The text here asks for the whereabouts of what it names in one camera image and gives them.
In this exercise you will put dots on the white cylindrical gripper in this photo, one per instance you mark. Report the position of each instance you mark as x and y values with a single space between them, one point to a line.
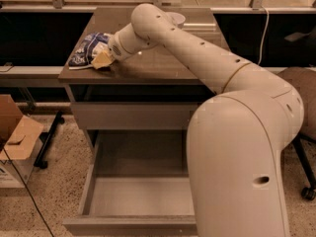
114 48

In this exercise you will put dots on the blue chip bag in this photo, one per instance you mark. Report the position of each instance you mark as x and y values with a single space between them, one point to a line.
88 49

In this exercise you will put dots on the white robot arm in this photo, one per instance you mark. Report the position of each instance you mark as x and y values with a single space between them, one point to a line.
234 139

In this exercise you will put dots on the closed grey middle drawer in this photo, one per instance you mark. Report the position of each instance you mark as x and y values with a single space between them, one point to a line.
152 116

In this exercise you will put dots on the grey drawer cabinet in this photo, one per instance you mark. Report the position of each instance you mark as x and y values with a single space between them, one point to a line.
150 59

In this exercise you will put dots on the open grey bottom drawer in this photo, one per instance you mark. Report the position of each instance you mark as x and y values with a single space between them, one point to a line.
137 185

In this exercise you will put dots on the long white bench shelf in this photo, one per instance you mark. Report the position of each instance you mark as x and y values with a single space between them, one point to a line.
56 76

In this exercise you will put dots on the white ceramic bowl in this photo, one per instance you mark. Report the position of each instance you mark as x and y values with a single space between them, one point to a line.
177 18

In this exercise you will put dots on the cardboard box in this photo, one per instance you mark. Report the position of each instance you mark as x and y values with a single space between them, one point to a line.
21 137

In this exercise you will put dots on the black metal table leg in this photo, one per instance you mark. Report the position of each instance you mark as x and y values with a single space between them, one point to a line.
45 138

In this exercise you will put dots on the brown office chair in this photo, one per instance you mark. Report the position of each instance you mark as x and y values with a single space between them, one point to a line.
304 81

